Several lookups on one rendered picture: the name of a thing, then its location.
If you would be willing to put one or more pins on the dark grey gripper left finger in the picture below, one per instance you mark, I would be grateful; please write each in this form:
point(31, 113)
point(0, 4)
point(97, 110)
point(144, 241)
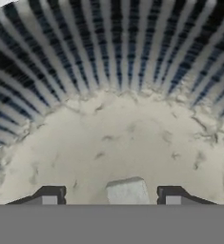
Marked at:
point(53, 192)

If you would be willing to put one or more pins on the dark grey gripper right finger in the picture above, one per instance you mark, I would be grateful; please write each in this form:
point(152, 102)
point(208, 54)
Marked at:
point(170, 192)

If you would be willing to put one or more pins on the white ice cube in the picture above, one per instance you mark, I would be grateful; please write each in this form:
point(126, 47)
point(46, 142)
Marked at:
point(127, 191)

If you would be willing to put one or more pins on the blue striped white bowl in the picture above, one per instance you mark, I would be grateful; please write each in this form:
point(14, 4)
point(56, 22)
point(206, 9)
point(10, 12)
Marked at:
point(116, 95)

